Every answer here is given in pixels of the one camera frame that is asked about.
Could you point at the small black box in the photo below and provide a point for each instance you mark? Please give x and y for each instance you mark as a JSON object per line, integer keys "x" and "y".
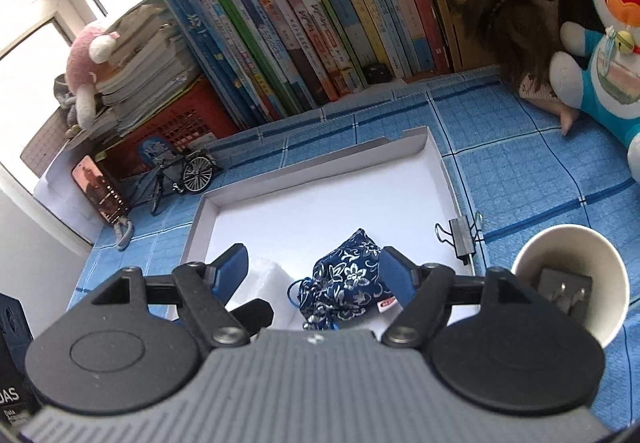
{"x": 377, "y": 74}

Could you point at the blue round card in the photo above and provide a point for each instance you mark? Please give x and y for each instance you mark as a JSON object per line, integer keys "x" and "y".
{"x": 155, "y": 152}

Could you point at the pink plush toy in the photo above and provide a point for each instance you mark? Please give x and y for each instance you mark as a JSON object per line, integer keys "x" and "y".
{"x": 82, "y": 58}

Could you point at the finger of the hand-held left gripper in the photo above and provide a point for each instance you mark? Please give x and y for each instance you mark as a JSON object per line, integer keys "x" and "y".
{"x": 257, "y": 315}

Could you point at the black binder clip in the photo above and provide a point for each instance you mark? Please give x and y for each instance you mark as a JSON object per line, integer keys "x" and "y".
{"x": 462, "y": 238}

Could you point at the grey flexible phone stand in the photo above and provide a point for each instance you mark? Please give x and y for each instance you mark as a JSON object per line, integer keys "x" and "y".
{"x": 122, "y": 233}

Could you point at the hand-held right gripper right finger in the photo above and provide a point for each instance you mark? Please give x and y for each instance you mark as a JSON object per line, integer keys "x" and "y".
{"x": 396, "y": 270}

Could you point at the black model bicycle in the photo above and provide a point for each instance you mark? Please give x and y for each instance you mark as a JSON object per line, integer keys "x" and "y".
{"x": 197, "y": 173}

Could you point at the grid game board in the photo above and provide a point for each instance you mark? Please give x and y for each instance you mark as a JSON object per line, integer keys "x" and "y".
{"x": 42, "y": 148}

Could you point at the row of upright books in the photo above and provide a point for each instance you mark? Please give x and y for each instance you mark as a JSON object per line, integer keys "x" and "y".
{"x": 310, "y": 38}

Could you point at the grey plug charger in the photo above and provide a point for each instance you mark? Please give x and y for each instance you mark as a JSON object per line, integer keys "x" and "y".
{"x": 565, "y": 293}

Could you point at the blue cat plush toy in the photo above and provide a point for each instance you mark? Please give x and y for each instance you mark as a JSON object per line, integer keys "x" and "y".
{"x": 610, "y": 88}

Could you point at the white paper cup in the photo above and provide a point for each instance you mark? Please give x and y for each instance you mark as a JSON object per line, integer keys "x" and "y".
{"x": 565, "y": 248}

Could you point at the pile of paperback workbooks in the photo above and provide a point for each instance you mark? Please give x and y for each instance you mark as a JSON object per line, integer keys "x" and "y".
{"x": 145, "y": 68}

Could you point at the red plastic basket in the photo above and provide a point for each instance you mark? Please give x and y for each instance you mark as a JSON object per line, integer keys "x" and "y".
{"x": 190, "y": 118}

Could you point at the white shallow cardboard box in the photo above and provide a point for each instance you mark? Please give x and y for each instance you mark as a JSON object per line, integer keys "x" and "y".
{"x": 325, "y": 193}

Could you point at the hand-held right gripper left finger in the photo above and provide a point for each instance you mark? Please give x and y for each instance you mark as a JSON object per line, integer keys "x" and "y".
{"x": 232, "y": 269}

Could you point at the smartphone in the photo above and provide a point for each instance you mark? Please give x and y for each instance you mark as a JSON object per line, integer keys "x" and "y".
{"x": 100, "y": 190}

